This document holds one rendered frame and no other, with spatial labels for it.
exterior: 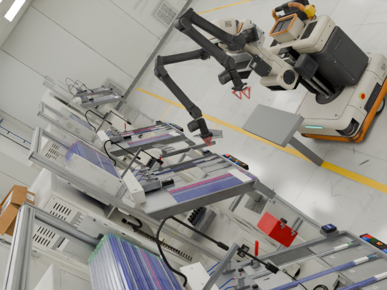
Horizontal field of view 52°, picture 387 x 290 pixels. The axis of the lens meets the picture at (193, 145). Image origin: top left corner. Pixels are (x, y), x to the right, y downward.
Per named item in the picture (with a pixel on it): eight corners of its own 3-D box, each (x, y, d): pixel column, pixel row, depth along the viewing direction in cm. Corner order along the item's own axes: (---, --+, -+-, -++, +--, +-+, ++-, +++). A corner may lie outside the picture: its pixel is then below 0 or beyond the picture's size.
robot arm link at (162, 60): (152, 54, 265) (149, 60, 274) (158, 73, 264) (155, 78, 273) (211, 43, 281) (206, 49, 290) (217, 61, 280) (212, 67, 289)
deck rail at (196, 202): (258, 187, 244) (257, 178, 242) (260, 188, 242) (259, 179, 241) (148, 222, 224) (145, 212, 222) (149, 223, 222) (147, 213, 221)
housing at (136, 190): (133, 186, 286) (128, 167, 282) (148, 210, 241) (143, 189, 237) (122, 189, 284) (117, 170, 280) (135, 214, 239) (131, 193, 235)
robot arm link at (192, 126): (199, 108, 269) (195, 111, 277) (185, 115, 265) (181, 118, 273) (207, 123, 269) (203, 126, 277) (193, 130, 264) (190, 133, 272)
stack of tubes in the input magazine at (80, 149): (109, 159, 274) (75, 138, 264) (121, 180, 228) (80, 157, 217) (99, 174, 274) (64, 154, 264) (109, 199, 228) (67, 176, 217)
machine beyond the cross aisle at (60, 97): (145, 111, 798) (61, 54, 723) (155, 117, 723) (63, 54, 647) (107, 167, 797) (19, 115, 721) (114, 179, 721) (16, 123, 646)
